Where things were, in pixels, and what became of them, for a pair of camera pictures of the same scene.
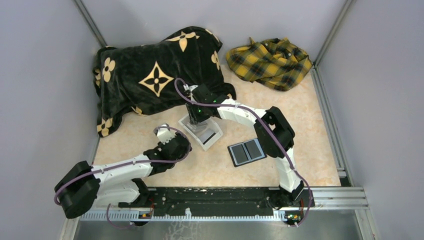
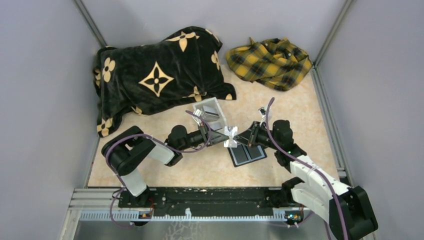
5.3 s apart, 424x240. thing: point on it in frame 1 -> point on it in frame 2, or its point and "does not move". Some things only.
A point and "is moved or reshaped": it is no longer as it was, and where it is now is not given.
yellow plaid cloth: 275,62 does not move
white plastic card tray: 204,133 is moved or reshaped
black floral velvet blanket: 134,76 does not move
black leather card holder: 246,152 does not move
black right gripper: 193,118 -> 249,136
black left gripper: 161,144 -> 211,137
